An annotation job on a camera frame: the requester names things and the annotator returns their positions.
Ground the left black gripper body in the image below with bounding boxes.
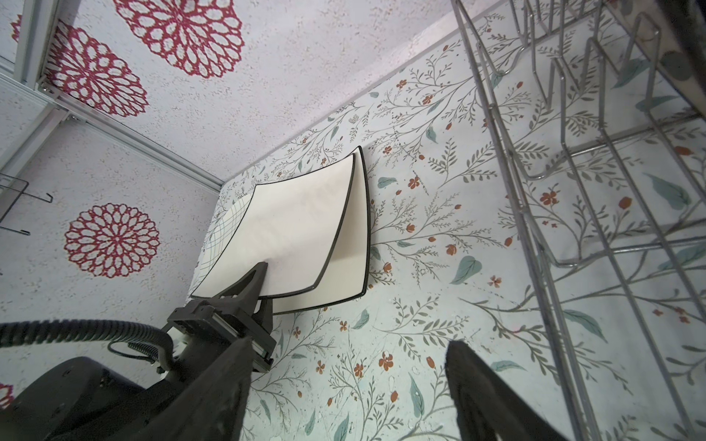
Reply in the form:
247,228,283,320
167,299,276,372

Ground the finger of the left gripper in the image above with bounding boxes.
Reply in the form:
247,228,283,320
210,262,273,331

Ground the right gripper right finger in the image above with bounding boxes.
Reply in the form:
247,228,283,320
445,340,564,440

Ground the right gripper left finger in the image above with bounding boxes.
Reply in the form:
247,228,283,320
133,337,254,440

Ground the round plaid white plate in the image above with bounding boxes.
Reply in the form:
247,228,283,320
189,194,252,295

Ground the square white plate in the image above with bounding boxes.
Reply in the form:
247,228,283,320
273,146,371,315

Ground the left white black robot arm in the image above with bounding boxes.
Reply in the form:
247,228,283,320
1,262,275,440

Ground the black wire wall basket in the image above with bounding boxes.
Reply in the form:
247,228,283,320
1,173,54,236

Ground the wire dish rack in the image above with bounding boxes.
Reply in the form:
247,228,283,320
452,1,705,440

